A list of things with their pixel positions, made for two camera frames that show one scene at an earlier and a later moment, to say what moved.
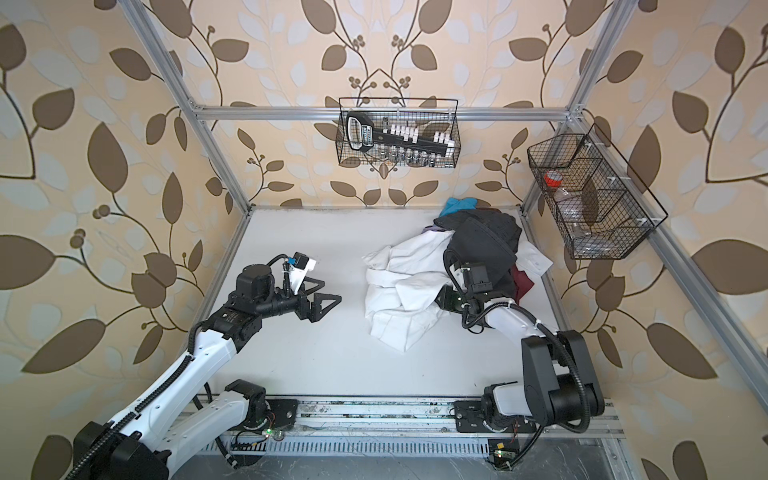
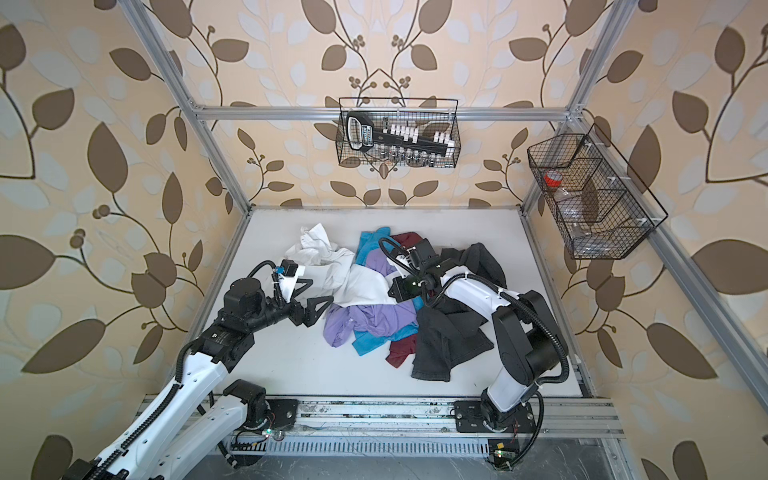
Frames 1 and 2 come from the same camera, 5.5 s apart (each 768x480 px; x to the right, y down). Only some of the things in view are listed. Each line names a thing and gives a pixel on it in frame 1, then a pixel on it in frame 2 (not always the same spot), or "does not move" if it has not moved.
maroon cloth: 522,283 -> 405,353
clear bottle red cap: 571,204 does not move
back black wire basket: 441,125 does not move
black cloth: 485,237 -> 450,330
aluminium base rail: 422,416 does not move
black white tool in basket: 361,135 does not move
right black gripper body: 455,300 -> 408,287
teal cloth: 454,205 -> 369,240
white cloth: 404,283 -> 328,273
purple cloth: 431,228 -> 380,320
